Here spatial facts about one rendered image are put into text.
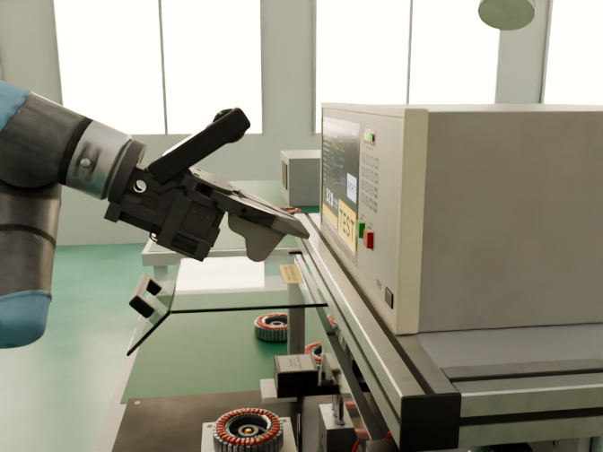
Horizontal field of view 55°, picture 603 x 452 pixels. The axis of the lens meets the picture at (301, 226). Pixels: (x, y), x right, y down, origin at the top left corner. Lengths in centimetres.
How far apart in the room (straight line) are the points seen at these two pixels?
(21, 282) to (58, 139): 14
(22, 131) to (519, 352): 50
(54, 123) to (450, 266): 40
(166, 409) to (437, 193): 75
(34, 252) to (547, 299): 51
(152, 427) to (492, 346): 69
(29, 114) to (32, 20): 496
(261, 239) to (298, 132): 475
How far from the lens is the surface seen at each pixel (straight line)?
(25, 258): 64
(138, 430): 108
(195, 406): 113
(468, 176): 53
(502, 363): 51
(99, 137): 61
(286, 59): 535
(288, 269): 90
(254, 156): 534
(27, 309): 62
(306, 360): 94
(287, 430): 102
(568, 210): 58
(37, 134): 61
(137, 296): 82
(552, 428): 51
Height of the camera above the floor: 133
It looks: 13 degrees down
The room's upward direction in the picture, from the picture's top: straight up
